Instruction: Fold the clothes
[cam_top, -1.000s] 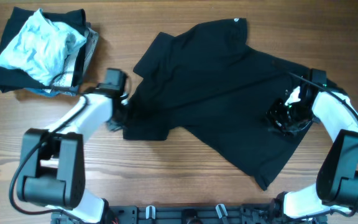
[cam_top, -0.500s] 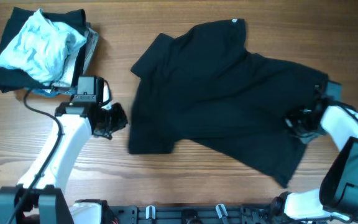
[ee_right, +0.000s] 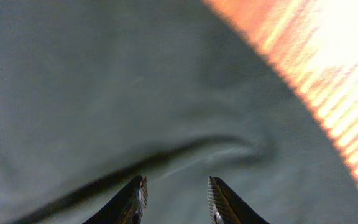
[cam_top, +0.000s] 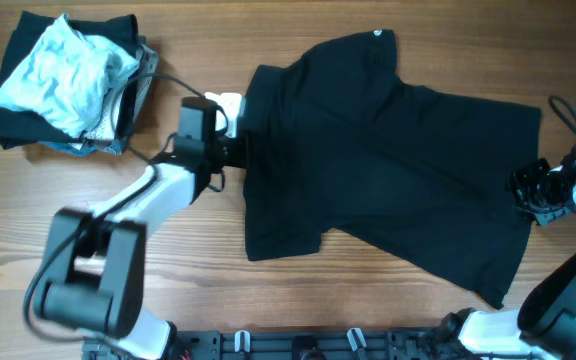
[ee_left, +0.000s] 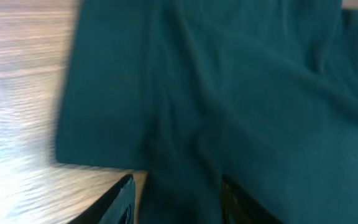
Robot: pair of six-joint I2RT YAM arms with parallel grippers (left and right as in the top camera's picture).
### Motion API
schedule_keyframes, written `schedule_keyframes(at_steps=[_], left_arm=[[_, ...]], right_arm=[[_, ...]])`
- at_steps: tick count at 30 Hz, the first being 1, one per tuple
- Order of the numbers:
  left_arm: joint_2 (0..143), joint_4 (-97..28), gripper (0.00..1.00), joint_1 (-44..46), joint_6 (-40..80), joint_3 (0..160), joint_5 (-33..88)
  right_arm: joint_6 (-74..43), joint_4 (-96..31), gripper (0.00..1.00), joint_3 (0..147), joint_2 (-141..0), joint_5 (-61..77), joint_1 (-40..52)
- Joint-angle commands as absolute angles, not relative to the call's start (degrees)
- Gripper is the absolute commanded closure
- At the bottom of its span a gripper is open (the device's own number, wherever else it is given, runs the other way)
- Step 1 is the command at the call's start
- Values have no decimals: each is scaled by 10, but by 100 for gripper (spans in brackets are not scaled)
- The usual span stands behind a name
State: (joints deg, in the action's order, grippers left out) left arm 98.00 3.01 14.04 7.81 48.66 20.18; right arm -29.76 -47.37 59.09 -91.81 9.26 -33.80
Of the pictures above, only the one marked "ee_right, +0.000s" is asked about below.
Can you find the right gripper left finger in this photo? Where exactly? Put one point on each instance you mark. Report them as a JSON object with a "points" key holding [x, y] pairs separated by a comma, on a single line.
{"points": [[126, 207]]}

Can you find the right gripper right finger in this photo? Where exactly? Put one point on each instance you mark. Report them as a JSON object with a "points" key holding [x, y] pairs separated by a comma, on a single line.
{"points": [[226, 207]]}

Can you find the black t-shirt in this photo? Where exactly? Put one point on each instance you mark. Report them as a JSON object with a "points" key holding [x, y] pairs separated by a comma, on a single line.
{"points": [[93, 93]]}

